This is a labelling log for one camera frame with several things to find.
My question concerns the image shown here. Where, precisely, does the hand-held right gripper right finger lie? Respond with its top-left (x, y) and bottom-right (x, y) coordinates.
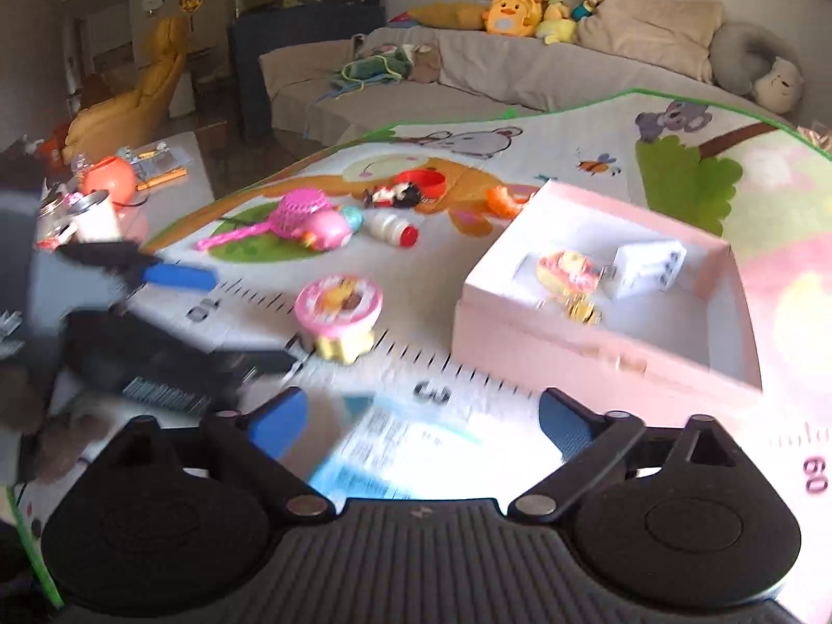
top-left (507, 386), bottom-right (750, 524)

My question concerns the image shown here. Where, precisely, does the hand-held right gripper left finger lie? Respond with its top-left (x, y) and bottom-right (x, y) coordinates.
top-left (112, 386), bottom-right (336, 523)

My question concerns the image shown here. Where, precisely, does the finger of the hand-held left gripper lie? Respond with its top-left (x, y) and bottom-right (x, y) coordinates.
top-left (63, 310), bottom-right (304, 415)
top-left (55, 242), bottom-right (219, 291)

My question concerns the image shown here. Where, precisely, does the pink storage box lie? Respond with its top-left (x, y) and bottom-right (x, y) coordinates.
top-left (451, 180), bottom-right (763, 405)

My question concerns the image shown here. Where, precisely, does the pink toy net scoop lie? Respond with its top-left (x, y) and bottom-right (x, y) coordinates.
top-left (195, 188), bottom-right (333, 252)

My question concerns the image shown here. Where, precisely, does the person's left hand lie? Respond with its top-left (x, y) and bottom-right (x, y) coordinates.
top-left (0, 364), bottom-right (108, 485)

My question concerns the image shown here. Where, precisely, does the white cup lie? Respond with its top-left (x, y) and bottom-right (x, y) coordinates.
top-left (65, 190), bottom-right (125, 242)

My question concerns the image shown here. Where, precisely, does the yellow flat item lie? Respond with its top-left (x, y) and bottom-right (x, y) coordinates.
top-left (133, 143), bottom-right (190, 191)

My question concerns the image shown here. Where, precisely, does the white side table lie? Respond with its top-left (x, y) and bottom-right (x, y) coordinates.
top-left (39, 132), bottom-right (216, 255)

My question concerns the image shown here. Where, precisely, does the small yellow toy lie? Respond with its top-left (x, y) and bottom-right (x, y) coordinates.
top-left (562, 295), bottom-right (605, 327)

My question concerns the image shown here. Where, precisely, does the orange ball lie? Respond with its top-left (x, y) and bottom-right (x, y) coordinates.
top-left (79, 156), bottom-right (138, 206)

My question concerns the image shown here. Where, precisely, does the blue and white packet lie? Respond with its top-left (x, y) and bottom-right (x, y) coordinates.
top-left (308, 393), bottom-right (568, 503)

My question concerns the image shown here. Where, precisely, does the round pink toy cake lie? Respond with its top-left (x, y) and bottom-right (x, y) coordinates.
top-left (294, 275), bottom-right (384, 366)

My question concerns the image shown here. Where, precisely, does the pink and yellow toy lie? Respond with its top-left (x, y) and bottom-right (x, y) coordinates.
top-left (536, 250), bottom-right (603, 294)

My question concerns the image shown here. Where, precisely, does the pink and teal toy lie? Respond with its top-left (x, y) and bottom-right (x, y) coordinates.
top-left (300, 204), bottom-right (365, 252)

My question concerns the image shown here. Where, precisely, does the small white box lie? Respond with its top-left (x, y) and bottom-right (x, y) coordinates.
top-left (611, 240), bottom-right (688, 301)

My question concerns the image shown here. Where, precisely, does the yellow chair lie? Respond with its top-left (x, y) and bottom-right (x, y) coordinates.
top-left (61, 16), bottom-right (190, 164)

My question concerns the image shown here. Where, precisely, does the white bottle with red cap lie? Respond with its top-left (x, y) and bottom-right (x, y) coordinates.
top-left (365, 213), bottom-right (420, 249)

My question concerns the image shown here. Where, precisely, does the red and black doll figure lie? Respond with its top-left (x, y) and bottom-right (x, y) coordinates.
top-left (362, 182), bottom-right (423, 211)

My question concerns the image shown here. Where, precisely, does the orange toy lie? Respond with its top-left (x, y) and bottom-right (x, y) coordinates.
top-left (486, 185), bottom-right (531, 219)

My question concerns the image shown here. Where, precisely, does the dark blue cabinet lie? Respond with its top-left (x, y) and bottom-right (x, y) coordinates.
top-left (227, 5), bottom-right (388, 141)

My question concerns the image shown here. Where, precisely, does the red bowl toy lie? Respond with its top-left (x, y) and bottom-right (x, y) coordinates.
top-left (393, 169), bottom-right (448, 200)

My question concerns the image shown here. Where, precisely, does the printed play mat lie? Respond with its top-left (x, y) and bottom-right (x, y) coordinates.
top-left (0, 87), bottom-right (832, 624)

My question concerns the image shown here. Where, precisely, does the green knitted cloth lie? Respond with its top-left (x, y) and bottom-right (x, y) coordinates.
top-left (325, 45), bottom-right (418, 89)

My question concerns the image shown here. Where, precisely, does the brown plush toy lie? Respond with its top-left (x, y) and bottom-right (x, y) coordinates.
top-left (409, 44), bottom-right (445, 83)

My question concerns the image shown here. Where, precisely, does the grey covered sofa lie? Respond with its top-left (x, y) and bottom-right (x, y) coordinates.
top-left (258, 0), bottom-right (808, 145)

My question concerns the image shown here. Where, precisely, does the yellow cushion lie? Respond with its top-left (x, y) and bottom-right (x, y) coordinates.
top-left (406, 2), bottom-right (495, 31)

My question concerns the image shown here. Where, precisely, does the beige pillow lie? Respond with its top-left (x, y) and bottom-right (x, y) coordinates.
top-left (577, 0), bottom-right (726, 83)

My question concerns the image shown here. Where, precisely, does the yellow duck plush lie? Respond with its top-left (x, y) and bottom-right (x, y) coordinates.
top-left (534, 0), bottom-right (579, 46)

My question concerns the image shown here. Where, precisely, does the grey sheep plush toy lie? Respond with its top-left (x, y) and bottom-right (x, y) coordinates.
top-left (710, 21), bottom-right (806, 112)

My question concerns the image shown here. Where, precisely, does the yellow duck backpack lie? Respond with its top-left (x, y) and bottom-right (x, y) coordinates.
top-left (482, 0), bottom-right (544, 37)

